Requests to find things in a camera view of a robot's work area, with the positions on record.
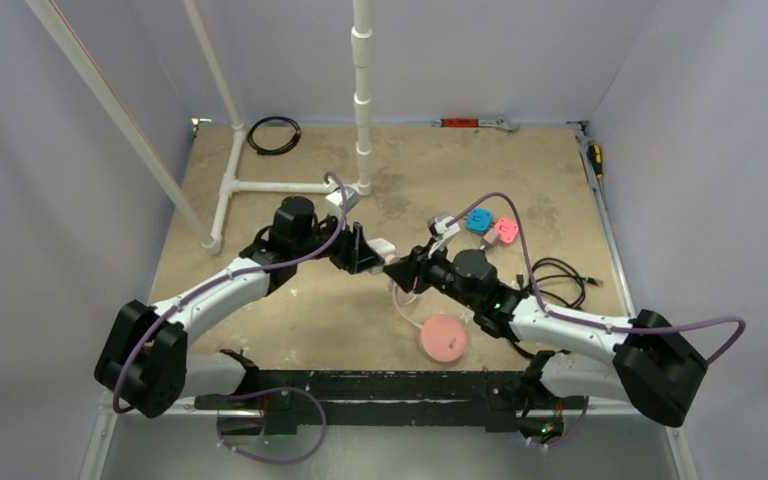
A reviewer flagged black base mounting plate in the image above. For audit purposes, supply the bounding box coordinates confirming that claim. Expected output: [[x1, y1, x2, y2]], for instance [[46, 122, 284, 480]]
[[194, 370, 583, 442]]

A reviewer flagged dusty pink plug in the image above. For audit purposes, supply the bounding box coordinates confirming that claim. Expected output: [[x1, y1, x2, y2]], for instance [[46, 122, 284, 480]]
[[479, 229, 499, 250]]

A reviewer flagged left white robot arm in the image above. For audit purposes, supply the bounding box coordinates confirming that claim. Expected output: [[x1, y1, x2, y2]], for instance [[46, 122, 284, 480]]
[[94, 196, 395, 418]]

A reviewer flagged aluminium extrusion rail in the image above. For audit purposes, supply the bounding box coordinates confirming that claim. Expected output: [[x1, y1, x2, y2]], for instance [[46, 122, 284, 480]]
[[97, 369, 683, 417]]

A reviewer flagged black cable bundle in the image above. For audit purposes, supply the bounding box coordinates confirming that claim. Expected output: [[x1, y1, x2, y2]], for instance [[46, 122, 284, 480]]
[[503, 256, 604, 360]]

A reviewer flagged white PVC pipe frame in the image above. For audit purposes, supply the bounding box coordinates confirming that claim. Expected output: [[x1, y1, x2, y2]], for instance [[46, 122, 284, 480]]
[[27, 1, 372, 254]]

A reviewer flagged blue plug adapter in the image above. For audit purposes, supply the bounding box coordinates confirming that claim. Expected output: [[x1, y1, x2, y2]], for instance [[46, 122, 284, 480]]
[[465, 208, 494, 235]]

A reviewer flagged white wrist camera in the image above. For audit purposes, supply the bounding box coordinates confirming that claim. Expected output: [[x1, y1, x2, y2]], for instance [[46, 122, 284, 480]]
[[427, 212, 461, 258], [325, 185, 361, 217]]

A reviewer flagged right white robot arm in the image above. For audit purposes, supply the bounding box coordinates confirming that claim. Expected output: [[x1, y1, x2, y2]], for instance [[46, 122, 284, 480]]
[[383, 247, 709, 427]]

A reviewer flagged red adjustable wrench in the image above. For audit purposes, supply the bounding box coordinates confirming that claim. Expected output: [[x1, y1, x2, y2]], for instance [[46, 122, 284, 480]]
[[431, 117, 519, 133]]

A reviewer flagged black coiled cable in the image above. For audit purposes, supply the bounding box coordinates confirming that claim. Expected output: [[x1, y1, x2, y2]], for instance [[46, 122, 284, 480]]
[[246, 116, 302, 157]]

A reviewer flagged pink plug adapter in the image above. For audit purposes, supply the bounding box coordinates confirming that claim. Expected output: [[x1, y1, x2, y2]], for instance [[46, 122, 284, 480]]
[[493, 217, 520, 245]]

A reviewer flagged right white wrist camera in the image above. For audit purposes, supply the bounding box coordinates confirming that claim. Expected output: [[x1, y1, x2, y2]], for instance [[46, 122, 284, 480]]
[[427, 212, 461, 258]]

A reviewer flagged yellow handled screwdriver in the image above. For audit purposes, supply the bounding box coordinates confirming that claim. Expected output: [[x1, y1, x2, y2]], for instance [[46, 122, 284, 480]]
[[587, 143, 604, 181]]

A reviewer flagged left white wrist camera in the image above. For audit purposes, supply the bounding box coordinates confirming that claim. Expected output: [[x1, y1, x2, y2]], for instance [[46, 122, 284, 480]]
[[325, 185, 361, 217]]

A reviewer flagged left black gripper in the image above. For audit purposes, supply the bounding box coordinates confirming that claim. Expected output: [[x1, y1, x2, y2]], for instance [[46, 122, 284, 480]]
[[293, 210, 383, 274]]

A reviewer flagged pink round power strip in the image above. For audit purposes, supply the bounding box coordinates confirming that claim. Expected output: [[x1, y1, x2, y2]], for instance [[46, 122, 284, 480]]
[[418, 313, 468, 364]]

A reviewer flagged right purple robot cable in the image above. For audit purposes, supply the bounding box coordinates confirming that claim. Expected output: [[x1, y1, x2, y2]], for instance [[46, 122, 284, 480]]
[[450, 192, 748, 450]]

